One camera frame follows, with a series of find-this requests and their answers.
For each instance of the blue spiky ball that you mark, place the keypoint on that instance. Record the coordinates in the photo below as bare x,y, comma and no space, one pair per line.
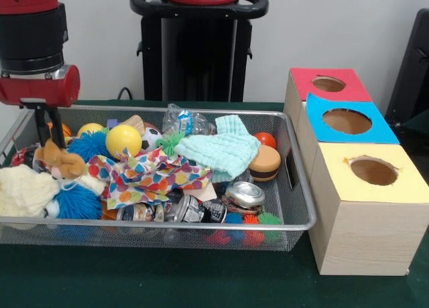
90,146
79,202

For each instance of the crushed silver can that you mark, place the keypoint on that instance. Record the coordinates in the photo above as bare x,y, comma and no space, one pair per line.
245,194

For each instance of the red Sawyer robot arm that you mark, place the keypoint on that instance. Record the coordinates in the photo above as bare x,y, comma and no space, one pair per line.
30,33

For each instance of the cream yellow cloth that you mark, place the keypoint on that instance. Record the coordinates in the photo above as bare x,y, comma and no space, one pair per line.
23,194

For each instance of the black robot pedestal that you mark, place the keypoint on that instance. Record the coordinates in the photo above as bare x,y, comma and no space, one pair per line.
198,53

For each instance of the toy hamburger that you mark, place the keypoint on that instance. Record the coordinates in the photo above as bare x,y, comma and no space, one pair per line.
265,164

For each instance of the wooden box with three holes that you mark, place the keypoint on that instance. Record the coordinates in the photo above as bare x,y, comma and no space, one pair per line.
362,227

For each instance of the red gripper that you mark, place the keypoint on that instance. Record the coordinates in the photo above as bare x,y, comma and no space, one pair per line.
40,90

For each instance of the dark green table cloth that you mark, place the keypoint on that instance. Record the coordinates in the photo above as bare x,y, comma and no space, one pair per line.
167,281

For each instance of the orange plush toy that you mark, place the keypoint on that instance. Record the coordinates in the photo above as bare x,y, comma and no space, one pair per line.
64,162

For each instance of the mint green cloth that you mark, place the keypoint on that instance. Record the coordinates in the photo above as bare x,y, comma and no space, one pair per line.
224,150

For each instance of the crushed clear plastic bottle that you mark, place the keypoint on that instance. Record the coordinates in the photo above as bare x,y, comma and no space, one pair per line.
184,120

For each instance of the large yellow ball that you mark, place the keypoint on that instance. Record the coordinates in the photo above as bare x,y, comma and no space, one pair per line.
123,140

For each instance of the shallow clear mesh bin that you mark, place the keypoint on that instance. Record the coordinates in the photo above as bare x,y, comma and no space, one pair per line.
288,207

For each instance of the colourful polka dot cloth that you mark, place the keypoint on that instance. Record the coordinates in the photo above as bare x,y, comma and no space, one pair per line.
151,177

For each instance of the black stand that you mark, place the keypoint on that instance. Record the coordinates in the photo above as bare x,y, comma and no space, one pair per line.
412,73

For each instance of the red ball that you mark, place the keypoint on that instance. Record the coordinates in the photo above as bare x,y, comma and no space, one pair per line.
267,139

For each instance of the orange toy basketball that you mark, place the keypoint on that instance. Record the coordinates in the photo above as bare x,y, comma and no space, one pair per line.
65,129

